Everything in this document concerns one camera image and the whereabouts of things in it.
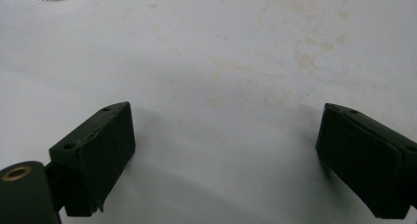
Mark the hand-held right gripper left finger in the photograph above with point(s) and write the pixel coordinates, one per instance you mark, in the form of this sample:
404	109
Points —
98	158

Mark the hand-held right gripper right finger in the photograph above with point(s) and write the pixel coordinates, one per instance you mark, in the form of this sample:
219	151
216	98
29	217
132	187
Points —
364	161

